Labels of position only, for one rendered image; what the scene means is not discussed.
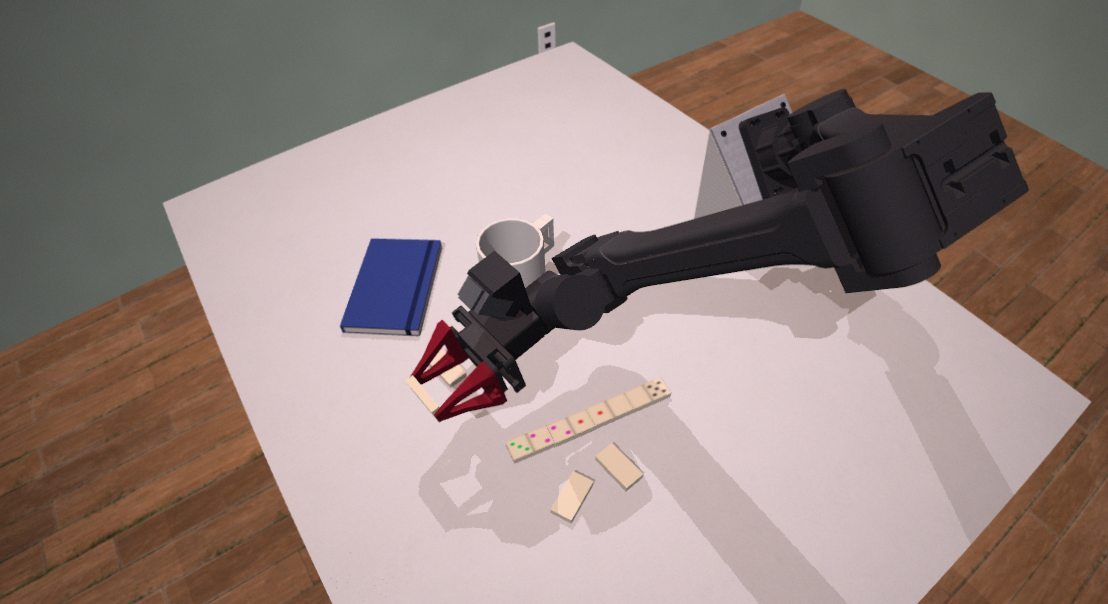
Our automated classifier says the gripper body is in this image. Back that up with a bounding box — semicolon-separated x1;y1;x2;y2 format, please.
450;305;544;393

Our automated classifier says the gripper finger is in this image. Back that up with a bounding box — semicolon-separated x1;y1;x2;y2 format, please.
410;320;468;385
434;362;507;422

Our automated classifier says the grey mug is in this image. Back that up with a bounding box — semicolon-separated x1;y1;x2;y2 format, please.
476;214;554;288

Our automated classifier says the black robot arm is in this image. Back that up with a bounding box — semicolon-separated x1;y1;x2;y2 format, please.
458;89;1028;359

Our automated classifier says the blue notebook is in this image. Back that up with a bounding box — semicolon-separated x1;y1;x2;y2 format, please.
340;238;442;336

